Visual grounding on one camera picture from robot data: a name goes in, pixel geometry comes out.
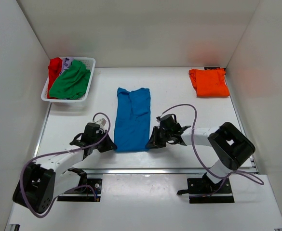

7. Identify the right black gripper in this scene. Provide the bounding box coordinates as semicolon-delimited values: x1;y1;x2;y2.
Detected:
146;126;172;149

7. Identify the blue t shirt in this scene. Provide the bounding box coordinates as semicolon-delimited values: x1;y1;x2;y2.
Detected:
114;88;151;153

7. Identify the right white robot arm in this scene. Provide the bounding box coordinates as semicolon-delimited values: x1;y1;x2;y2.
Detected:
146;114;255;193

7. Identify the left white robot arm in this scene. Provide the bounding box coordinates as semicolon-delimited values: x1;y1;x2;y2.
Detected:
12;119;117;218

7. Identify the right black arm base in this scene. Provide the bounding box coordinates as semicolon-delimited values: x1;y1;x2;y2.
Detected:
176;173;235;204

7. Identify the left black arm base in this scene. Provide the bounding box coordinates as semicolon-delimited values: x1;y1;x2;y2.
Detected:
57;168;103;203

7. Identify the green t shirt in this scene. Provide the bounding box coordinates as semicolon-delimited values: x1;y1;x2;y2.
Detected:
49;60;91;100

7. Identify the folded orange t shirt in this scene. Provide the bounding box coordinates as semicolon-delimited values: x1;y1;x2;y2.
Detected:
189;68;230;98

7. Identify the white plastic basket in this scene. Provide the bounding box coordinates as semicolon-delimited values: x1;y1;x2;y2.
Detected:
41;57;95;103

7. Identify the lilac t shirt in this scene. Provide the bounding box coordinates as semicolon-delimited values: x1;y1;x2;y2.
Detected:
59;57;74;75

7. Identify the red t shirt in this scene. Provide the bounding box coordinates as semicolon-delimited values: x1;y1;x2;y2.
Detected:
47;57;62;99

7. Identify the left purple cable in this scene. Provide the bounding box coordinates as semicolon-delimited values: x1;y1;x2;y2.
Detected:
19;112;111;218

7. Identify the purple cable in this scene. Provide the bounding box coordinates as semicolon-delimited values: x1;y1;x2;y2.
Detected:
19;112;111;218
158;103;265;198

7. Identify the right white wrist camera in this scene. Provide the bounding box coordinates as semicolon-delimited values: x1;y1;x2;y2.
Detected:
156;116;163;124

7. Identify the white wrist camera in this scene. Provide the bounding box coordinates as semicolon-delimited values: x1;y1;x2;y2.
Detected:
95;118;107;127
156;116;163;124

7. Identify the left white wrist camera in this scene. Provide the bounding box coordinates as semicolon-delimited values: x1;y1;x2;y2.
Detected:
95;118;107;127

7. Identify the black tag at back wall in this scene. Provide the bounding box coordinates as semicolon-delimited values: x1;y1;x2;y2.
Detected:
204;67;220;70

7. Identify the aluminium rail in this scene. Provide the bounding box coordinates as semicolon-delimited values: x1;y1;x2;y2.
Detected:
31;103;257;175

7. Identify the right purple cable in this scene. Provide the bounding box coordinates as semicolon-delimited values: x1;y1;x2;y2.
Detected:
158;103;265;198

